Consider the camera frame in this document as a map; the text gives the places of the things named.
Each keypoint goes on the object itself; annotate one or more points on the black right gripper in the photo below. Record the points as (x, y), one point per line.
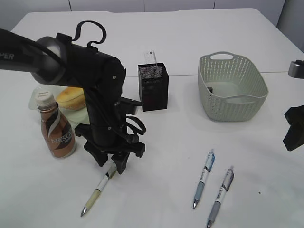
(295, 135)

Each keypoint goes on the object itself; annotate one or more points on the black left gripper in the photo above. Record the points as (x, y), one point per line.
(102, 141)

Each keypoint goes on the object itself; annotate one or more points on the white pen beige grip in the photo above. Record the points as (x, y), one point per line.
(96, 193)

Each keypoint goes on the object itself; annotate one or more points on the brown Nescafe coffee bottle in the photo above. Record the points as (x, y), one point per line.
(56, 129)

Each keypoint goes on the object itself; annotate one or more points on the yellow bread roll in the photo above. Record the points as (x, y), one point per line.
(72, 98)

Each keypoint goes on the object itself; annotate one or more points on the transparent plastic ruler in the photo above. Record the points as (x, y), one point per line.
(150, 57)

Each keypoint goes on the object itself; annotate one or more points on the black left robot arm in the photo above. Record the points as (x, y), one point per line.
(113, 127)

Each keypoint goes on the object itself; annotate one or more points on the translucent green wavy plate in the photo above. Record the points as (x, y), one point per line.
(74, 117)

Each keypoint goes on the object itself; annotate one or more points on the clear pen grey grip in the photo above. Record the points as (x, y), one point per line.
(229, 176)

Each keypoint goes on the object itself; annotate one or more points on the green plastic woven basket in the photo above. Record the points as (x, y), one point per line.
(239, 89)

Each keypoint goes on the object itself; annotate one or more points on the white pen blue clip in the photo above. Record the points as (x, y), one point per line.
(203, 178)

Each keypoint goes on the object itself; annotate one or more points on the black mesh pen holder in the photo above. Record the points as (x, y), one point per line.
(153, 86)

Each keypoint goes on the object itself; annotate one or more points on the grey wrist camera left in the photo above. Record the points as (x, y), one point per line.
(129, 106)

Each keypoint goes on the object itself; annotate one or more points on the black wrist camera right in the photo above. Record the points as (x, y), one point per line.
(296, 69)

